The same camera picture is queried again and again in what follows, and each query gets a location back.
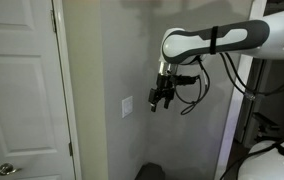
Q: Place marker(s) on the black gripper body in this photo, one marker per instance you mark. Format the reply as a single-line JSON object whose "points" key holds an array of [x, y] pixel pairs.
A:
{"points": [[163, 87]]}

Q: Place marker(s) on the white double light switch plate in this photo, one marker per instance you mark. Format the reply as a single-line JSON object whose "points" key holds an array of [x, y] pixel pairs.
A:
{"points": [[127, 106]]}

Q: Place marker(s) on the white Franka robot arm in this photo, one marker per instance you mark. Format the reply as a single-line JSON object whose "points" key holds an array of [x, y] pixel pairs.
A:
{"points": [[198, 41]]}

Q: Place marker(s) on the black object on floor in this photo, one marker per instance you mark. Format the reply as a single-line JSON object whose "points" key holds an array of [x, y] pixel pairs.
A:
{"points": [[150, 171]]}

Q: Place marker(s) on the white doorway trim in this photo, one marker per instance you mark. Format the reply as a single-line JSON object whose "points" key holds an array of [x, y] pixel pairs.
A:
{"points": [[237, 100]]}

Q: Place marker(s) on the small door hinge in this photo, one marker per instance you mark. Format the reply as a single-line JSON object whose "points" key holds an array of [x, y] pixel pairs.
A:
{"points": [[70, 149]]}

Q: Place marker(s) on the dark furniture behind doorway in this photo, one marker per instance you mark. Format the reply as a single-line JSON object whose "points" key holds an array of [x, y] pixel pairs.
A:
{"points": [[282, 110]]}

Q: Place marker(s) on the large door hinge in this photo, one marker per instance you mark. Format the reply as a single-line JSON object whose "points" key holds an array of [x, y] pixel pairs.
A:
{"points": [[53, 20]]}

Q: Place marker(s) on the white panel door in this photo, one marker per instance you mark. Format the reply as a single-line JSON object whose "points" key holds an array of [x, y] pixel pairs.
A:
{"points": [[18, 100]]}

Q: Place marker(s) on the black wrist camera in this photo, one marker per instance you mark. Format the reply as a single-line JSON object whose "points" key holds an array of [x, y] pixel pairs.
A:
{"points": [[186, 80]]}

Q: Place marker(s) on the white door frame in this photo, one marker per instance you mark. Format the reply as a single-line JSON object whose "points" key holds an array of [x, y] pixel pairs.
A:
{"points": [[69, 83]]}

